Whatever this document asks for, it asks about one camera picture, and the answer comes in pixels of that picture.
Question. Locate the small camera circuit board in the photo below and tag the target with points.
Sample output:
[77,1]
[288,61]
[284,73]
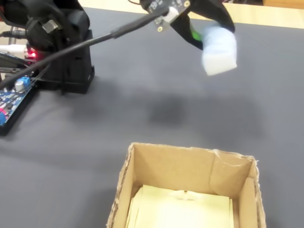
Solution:
[164,7]

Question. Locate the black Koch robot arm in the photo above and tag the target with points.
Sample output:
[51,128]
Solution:
[71,59]

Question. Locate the white foam block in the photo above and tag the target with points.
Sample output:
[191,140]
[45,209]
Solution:
[219,53]

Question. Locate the dark grey table mat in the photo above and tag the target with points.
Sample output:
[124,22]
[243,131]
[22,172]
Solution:
[71,166]

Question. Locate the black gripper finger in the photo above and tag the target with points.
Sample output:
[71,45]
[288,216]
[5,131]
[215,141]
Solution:
[187,31]
[219,12]

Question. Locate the brown cardboard box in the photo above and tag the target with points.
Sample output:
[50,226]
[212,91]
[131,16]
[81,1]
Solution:
[180,166]

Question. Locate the blue circuit board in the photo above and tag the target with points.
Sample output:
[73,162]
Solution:
[13,104]

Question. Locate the yellow paper sheet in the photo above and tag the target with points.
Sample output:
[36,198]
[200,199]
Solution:
[180,209]

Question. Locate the motor driver board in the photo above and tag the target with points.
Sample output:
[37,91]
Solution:
[32,54]

